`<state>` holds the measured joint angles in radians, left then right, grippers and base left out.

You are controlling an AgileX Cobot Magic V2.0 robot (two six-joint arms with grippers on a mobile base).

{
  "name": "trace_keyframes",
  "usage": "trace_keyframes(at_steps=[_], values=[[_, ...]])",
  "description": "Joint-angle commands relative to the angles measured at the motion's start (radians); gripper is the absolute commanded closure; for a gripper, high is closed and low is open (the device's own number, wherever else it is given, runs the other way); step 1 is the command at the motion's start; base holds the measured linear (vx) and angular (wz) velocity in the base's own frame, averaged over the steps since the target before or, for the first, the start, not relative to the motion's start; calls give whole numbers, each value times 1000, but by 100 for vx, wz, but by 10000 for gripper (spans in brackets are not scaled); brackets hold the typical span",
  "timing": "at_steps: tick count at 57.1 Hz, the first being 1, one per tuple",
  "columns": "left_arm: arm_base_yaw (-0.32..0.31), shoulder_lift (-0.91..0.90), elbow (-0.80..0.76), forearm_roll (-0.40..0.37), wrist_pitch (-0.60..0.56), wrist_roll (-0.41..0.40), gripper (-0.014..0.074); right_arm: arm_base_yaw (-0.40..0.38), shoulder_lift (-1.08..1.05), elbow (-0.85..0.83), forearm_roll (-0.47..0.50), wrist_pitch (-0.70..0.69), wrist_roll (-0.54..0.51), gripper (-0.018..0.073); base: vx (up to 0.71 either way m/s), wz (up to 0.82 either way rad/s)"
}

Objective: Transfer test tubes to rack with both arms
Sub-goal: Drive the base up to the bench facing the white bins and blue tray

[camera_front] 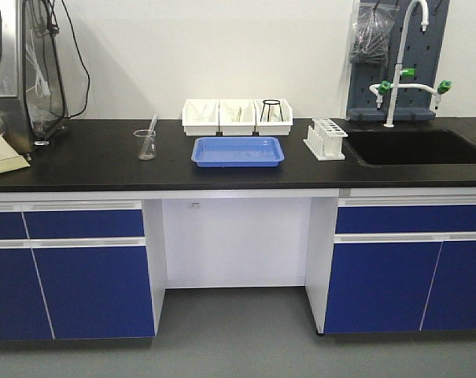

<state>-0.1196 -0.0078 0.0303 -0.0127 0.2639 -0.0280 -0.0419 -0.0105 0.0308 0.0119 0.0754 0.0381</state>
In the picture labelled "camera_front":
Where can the white left storage bin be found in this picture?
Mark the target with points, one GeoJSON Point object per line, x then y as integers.
{"type": "Point", "coordinates": [200, 117]}

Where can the blue left cabinet unit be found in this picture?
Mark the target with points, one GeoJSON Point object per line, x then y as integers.
{"type": "Point", "coordinates": [74, 270]}

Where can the white test tube rack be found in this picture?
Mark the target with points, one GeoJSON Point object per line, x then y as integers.
{"type": "Point", "coordinates": [324, 140]}

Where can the stainless steel machine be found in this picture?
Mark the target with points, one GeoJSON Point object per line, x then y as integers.
{"type": "Point", "coordinates": [32, 99]}

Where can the white right storage bin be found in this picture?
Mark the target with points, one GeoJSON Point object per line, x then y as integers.
{"type": "Point", "coordinates": [276, 127]}

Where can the blue plastic tray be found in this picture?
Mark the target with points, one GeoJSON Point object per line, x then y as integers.
{"type": "Point", "coordinates": [224, 152]}

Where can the blue right cabinet unit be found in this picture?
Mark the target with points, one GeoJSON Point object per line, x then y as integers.
{"type": "Point", "coordinates": [403, 268]}

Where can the black wire tripod stand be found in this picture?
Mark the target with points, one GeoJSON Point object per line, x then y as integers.
{"type": "Point", "coordinates": [271, 110]}

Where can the plastic bag of pegs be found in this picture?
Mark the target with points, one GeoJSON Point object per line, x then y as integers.
{"type": "Point", "coordinates": [372, 30]}

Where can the clear glass test tube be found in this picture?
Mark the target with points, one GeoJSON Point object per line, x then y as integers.
{"type": "Point", "coordinates": [152, 125]}

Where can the grey pegboard drying rack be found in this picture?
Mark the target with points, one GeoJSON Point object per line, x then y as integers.
{"type": "Point", "coordinates": [361, 104]}

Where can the black lab sink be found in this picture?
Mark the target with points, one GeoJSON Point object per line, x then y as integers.
{"type": "Point", "coordinates": [440, 147]}

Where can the blue cabinet unit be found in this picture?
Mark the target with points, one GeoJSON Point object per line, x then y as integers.
{"type": "Point", "coordinates": [403, 268]}
{"type": "Point", "coordinates": [74, 270]}

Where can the white gooseneck lab faucet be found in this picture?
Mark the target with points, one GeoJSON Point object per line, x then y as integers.
{"type": "Point", "coordinates": [412, 94]}

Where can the white middle storage bin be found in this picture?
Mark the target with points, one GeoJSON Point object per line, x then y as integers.
{"type": "Point", "coordinates": [237, 117]}

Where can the clear glass beaker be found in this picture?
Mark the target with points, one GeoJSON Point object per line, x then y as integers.
{"type": "Point", "coordinates": [146, 144]}

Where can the beige folded cloth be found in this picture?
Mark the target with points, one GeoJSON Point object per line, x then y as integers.
{"type": "Point", "coordinates": [10, 160]}

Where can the white storage bin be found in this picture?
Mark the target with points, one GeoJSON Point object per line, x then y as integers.
{"type": "Point", "coordinates": [276, 127]}
{"type": "Point", "coordinates": [200, 117]}
{"type": "Point", "coordinates": [237, 117]}

